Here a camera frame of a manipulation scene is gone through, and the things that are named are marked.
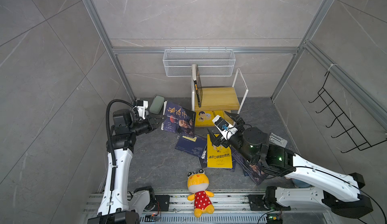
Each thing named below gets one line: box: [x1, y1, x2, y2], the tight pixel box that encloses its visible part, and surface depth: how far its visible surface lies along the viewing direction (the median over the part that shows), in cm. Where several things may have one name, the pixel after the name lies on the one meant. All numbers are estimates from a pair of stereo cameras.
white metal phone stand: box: [269, 132, 288, 148], surface depth 97 cm
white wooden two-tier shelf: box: [191, 68, 249, 126], surface depth 91 cm
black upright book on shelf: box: [191, 64, 203, 108], surface depth 78 cm
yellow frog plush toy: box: [186, 168, 215, 218], surface depth 74 cm
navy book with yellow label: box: [174, 134, 208, 158], surface depth 94 cm
